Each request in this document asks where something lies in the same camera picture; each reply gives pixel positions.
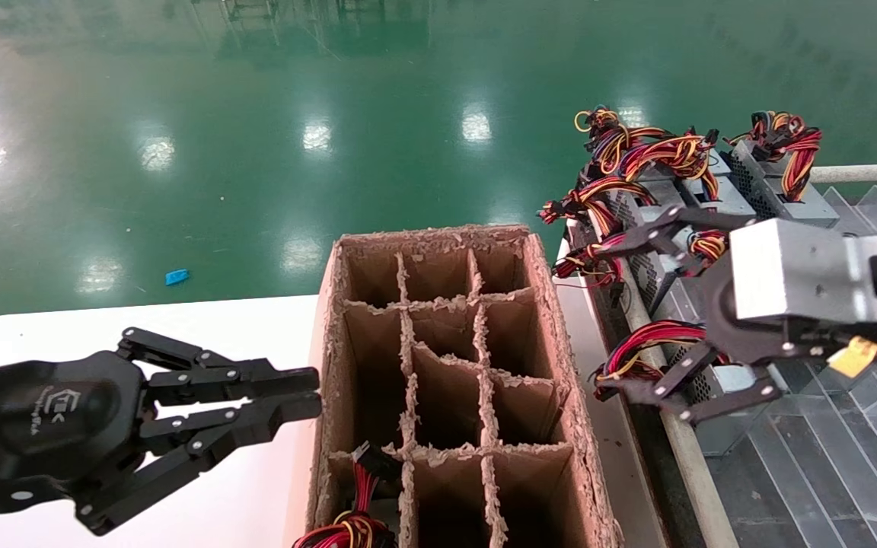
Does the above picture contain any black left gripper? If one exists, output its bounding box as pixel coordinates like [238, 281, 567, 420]
[0, 327, 323, 536]

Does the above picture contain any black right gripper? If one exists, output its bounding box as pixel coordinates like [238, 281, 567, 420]
[597, 204, 835, 425]

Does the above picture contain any yellow tag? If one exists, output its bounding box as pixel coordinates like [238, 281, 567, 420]
[827, 335, 877, 379]

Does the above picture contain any brown divided cardboard box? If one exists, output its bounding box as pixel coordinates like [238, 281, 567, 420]
[303, 223, 622, 548]

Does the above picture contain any clear plastic divider tray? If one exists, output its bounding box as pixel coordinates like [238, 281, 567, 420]
[701, 181, 877, 548]

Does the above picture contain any grey power supply with cables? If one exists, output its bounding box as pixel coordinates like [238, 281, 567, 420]
[593, 318, 765, 457]
[551, 228, 713, 324]
[537, 175, 694, 238]
[724, 110, 841, 229]
[684, 227, 730, 266]
[574, 105, 755, 221]
[292, 440, 403, 548]

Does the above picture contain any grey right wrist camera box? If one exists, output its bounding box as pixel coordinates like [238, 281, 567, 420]
[732, 219, 877, 324]

